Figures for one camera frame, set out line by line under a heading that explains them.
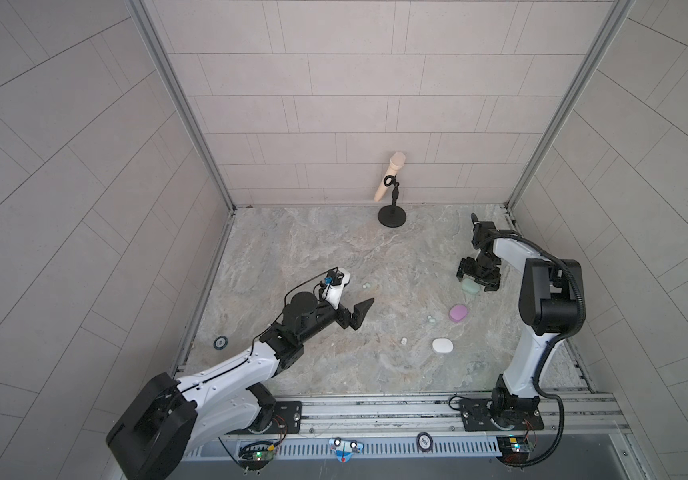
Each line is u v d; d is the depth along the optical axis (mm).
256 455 647
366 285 938
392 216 1142
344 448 658
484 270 813
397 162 942
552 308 520
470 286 914
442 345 814
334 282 640
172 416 390
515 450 678
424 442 680
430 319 871
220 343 825
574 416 733
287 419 705
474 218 882
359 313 665
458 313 873
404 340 827
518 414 656
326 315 662
